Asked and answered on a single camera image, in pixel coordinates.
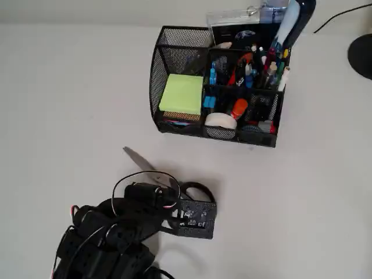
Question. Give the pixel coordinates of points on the bunch of pens and markers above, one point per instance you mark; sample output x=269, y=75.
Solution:
x=236, y=68

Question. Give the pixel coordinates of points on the red and grey staple remover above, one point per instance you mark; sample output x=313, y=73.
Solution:
x=266, y=126

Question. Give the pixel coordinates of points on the black wrist camera board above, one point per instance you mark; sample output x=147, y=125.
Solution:
x=203, y=221

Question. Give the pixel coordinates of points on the red pen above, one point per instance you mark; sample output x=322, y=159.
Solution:
x=271, y=53

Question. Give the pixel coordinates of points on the blue capped marker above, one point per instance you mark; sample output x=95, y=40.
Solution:
x=249, y=80

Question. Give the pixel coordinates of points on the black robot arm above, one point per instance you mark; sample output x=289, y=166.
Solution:
x=116, y=232

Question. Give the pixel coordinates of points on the black round lamp base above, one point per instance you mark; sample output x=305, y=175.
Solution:
x=361, y=55

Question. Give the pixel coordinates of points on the black mesh desk organizer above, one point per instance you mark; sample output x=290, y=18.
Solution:
x=255, y=139

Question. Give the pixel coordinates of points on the dark blue glossy curved tool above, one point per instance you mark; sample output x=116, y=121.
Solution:
x=305, y=14

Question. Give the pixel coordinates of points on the beige eraser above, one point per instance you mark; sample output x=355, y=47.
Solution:
x=224, y=45

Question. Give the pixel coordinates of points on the green marker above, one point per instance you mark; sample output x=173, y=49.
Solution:
x=281, y=68

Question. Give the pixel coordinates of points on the multicolour sticky note stack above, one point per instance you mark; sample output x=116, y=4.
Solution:
x=180, y=117

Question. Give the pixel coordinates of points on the yellow capped pen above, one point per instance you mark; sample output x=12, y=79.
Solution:
x=285, y=53

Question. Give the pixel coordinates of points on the orange capped glue stick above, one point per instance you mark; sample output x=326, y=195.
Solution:
x=239, y=107

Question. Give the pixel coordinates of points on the black card with globe print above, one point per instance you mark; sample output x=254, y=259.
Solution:
x=245, y=35

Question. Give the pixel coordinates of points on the green sticky note pad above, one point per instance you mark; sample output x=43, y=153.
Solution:
x=181, y=93

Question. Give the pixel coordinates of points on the small blue clip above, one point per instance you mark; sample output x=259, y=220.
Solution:
x=213, y=75
x=209, y=102

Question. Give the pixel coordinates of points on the white tape roll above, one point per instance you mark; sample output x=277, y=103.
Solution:
x=221, y=119

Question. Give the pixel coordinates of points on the white marker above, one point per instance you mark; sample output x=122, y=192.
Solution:
x=283, y=81

